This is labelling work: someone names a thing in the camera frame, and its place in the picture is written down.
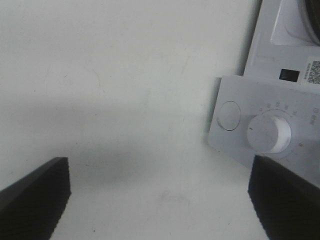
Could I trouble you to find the glass microwave turntable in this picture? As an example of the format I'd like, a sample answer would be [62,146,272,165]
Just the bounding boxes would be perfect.
[298,0,320,46]

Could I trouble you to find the white microwave oven body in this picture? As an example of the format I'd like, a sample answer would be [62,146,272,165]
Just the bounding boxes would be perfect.
[208,0,320,184]

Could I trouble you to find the white timer knob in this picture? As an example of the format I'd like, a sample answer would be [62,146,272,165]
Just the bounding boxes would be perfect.
[246,114,292,154]

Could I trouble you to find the round white door button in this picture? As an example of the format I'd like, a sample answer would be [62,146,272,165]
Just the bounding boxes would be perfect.
[217,101,241,131]

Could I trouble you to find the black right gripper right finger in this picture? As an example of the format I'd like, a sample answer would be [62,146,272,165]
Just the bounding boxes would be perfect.
[247,155,320,240]

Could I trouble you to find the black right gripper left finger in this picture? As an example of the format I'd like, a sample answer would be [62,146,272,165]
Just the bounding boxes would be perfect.
[0,157,72,240]

